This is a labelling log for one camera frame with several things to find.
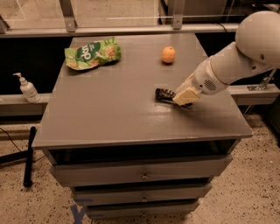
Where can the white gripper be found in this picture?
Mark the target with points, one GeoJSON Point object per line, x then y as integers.
{"type": "Point", "coordinates": [203, 78]}

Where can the black rxbar chocolate wrapper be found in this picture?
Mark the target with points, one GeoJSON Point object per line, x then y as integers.
{"type": "Point", "coordinates": [165, 95]}

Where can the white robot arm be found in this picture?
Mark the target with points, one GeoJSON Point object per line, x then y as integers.
{"type": "Point", "coordinates": [256, 49]}

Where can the orange fruit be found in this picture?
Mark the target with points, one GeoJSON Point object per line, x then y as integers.
{"type": "Point", "coordinates": [168, 55]}

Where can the top grey drawer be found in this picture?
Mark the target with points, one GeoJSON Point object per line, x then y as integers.
{"type": "Point", "coordinates": [140, 171]}

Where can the grey drawer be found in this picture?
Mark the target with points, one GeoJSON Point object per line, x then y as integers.
{"type": "Point", "coordinates": [141, 208]}
{"type": "Point", "coordinates": [141, 194]}
{"type": "Point", "coordinates": [140, 171]}

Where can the grey drawer cabinet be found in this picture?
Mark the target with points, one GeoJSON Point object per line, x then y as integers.
{"type": "Point", "coordinates": [110, 114]}

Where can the middle grey drawer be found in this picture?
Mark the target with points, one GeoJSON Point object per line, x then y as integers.
{"type": "Point", "coordinates": [141, 194]}

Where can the green chip bag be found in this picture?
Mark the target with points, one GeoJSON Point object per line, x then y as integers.
{"type": "Point", "coordinates": [93, 54]}

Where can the grey metal railing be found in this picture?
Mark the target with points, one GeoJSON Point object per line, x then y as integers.
{"type": "Point", "coordinates": [80, 18]}

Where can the bottom grey drawer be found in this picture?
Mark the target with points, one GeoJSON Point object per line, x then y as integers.
{"type": "Point", "coordinates": [141, 208]}

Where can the white pump lotion bottle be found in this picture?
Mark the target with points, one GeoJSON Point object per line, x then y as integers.
{"type": "Point", "coordinates": [29, 91]}

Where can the black stand leg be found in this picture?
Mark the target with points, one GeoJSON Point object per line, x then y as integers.
{"type": "Point", "coordinates": [26, 155]}

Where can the metal bracket clamp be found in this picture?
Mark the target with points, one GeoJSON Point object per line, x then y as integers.
{"type": "Point", "coordinates": [264, 83]}

